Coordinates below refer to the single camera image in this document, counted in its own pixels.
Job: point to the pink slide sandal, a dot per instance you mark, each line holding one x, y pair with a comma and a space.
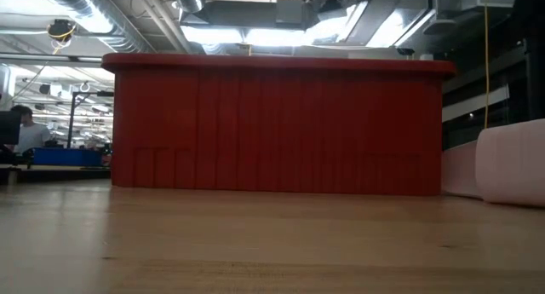
511, 166

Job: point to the red plastic bin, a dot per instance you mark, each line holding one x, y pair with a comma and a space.
277, 128

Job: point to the blue storage bin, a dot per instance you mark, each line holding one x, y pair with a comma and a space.
66, 157

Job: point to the black metal stand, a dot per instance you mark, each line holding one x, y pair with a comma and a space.
72, 119

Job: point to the person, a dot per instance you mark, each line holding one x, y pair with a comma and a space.
32, 136

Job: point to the black background monitor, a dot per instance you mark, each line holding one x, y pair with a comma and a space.
9, 128

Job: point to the grey rectangular ventilation duct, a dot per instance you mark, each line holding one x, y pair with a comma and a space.
247, 13

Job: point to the black dome camera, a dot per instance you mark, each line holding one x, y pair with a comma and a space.
405, 51

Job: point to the silver spiral ventilation duct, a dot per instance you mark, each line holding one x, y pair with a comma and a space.
106, 17

